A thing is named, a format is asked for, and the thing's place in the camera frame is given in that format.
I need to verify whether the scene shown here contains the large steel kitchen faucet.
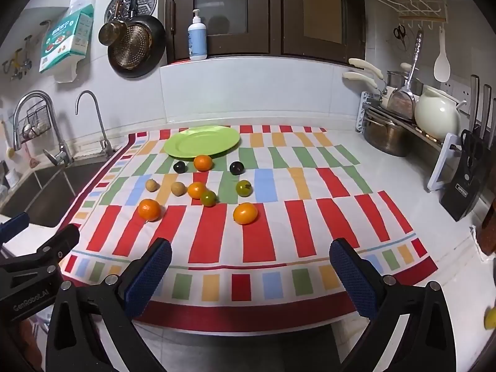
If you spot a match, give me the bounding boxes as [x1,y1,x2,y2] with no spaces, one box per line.
[13,90,74,167]

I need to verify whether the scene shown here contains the white board stand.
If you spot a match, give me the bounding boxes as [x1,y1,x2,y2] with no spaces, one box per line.
[427,132,463,193]

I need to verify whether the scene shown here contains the white blue pump bottle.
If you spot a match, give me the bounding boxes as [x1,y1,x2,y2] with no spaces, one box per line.
[188,9,209,61]

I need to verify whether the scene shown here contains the small golden saucepan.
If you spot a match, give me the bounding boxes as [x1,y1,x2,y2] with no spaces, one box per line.
[98,0,126,47]

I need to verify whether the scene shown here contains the white wall box holder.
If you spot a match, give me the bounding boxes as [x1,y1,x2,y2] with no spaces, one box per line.
[52,56,84,84]

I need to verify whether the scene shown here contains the large steel pot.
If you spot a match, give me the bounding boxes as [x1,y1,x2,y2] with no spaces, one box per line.
[362,106,411,158]

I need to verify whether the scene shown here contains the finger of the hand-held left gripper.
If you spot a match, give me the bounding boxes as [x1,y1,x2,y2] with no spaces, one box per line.
[0,212,31,245]
[23,224,81,276]

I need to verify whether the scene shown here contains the brass wall hooks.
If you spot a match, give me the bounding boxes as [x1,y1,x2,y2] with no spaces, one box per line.
[2,37,33,82]

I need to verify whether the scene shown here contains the black handled wall scissors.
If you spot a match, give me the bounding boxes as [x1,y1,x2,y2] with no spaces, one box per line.
[393,24,407,51]

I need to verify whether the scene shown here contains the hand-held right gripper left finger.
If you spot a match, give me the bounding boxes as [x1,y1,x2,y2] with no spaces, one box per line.
[46,237,173,372]

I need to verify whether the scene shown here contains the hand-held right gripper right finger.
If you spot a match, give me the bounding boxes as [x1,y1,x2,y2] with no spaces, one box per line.
[329,238,458,372]

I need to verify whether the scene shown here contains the colourful striped tablecloth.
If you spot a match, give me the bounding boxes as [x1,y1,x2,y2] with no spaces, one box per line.
[58,124,438,334]

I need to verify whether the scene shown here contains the black knife block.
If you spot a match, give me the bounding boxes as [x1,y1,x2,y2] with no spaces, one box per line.
[439,130,496,222]

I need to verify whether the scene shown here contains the steel mesh skimmer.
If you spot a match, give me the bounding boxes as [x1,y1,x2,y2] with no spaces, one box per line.
[387,31,424,122]

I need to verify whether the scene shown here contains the black frying pan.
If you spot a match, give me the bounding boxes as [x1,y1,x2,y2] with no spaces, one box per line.
[107,0,166,79]

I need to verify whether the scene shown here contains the white ceramic pot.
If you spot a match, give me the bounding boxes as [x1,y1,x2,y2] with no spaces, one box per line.
[414,85,467,143]

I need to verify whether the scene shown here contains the white rice paddle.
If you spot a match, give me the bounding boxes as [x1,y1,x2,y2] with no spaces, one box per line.
[433,27,452,83]

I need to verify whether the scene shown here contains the white wall socket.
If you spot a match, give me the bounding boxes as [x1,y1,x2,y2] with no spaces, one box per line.
[445,81,471,97]

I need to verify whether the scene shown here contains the cream pan handle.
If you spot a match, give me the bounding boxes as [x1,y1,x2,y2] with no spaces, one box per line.
[342,71,378,91]
[348,58,384,82]

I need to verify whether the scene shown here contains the thin steel gooseneck faucet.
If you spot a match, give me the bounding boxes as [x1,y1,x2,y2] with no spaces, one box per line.
[75,90,115,157]

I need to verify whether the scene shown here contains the steel kitchen sink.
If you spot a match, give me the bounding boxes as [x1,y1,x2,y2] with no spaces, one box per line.
[0,159,117,227]

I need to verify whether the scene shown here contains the black kitchen shears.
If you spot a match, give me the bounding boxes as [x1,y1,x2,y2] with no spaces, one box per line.
[460,130,485,163]

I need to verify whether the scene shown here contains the hanging wire sink basket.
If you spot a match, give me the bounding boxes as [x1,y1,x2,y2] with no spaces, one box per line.
[17,103,53,142]

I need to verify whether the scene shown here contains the steel pot with lid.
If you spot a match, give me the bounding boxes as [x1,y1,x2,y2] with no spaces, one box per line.
[385,62,424,95]

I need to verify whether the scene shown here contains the dark brown cabinet door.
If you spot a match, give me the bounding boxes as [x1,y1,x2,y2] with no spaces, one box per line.
[279,0,367,63]
[166,0,272,63]

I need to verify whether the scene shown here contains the steel pots with white handles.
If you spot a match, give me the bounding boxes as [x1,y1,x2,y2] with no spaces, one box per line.
[356,91,446,152]

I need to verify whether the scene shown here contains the teal cardboard box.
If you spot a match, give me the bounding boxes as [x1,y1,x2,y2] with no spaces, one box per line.
[39,5,95,73]

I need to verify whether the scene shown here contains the brown wooden board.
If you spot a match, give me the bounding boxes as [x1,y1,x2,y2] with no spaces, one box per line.
[476,197,496,256]

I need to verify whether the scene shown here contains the green plate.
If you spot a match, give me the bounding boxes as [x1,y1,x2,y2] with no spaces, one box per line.
[163,125,241,159]

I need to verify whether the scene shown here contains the golden perforated colander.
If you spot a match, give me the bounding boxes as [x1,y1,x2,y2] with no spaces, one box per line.
[109,23,153,71]

